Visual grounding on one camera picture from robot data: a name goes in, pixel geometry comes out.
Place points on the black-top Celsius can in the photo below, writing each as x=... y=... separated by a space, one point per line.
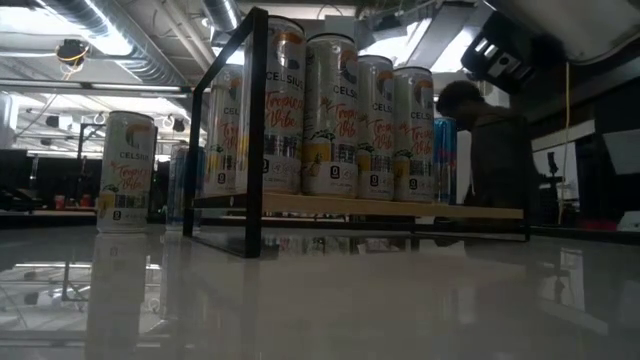
x=414 y=150

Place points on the white wall panel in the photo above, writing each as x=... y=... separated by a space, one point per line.
x=622 y=150

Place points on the ceiling light bar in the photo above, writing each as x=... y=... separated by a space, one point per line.
x=125 y=86

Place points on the silver ceiling duct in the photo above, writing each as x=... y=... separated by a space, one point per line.
x=135 y=60

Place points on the Red Bull can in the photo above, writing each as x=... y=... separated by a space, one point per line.
x=445 y=165
x=176 y=185

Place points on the Celsius Tropical Vibe can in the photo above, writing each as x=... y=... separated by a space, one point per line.
x=330 y=125
x=377 y=150
x=127 y=170
x=287 y=125
x=225 y=140

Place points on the black ceiling fixture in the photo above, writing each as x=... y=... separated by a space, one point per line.
x=530 y=55

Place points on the wooden shelf with black frame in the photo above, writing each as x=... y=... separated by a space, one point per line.
x=252 y=150

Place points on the person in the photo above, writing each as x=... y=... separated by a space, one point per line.
x=495 y=160

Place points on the black aluminium table frame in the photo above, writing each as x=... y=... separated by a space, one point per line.
x=50 y=220

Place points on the black yellow ceiling device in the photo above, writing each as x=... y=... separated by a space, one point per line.
x=71 y=50

